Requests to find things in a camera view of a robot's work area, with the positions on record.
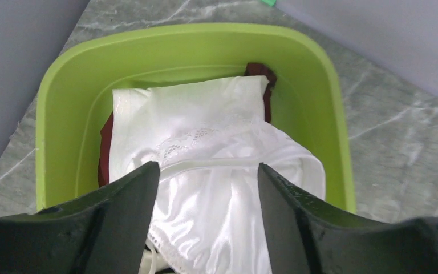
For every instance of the dark red cloth in basin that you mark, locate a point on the dark red cloth in basin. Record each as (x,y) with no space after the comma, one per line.
(252,69)

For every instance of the green plastic basin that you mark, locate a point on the green plastic basin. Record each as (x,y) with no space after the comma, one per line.
(74,97)

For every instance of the white satin bra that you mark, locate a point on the white satin bra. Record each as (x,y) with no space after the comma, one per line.
(208,139)

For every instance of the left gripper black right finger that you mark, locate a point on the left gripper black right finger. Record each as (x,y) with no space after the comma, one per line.
(305,234)

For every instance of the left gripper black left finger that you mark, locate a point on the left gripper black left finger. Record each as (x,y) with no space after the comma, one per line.
(103,231)

